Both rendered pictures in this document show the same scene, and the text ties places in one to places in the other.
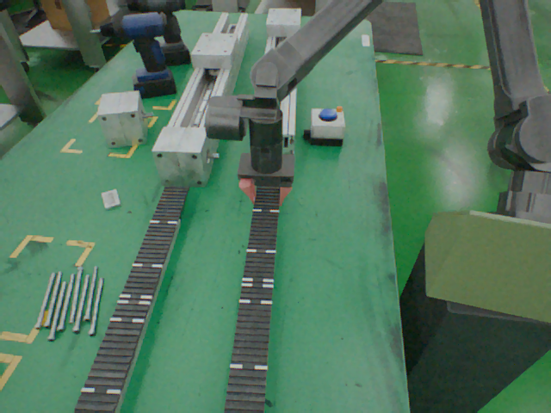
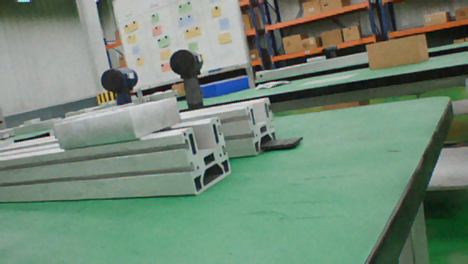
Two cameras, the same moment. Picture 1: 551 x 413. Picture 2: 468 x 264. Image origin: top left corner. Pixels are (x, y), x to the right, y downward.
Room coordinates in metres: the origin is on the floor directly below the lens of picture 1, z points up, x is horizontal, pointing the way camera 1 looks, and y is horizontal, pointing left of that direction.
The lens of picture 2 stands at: (1.78, -0.53, 0.92)
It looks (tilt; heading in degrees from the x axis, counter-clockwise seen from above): 8 degrees down; 115
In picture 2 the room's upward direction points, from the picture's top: 12 degrees counter-clockwise
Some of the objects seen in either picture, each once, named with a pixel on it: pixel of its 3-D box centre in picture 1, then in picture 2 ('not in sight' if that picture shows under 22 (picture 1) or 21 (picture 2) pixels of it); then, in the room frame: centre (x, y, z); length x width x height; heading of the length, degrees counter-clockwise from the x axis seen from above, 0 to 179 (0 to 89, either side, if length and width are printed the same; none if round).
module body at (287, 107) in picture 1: (280, 71); (32, 173); (1.09, -0.02, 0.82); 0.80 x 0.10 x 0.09; 177
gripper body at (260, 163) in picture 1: (266, 156); not in sight; (0.54, 0.02, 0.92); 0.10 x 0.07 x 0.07; 86
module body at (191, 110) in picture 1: (218, 70); (100, 148); (1.10, 0.17, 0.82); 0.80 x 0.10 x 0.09; 177
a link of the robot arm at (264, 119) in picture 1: (262, 126); not in sight; (0.54, 0.02, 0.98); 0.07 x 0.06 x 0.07; 82
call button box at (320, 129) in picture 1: (323, 126); not in sight; (0.81, -0.12, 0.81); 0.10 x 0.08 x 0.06; 87
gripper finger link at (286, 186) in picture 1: (273, 186); not in sight; (0.54, 0.00, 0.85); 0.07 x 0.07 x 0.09; 86
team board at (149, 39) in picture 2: not in sight; (187, 77); (-0.35, 3.11, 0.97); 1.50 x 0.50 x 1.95; 171
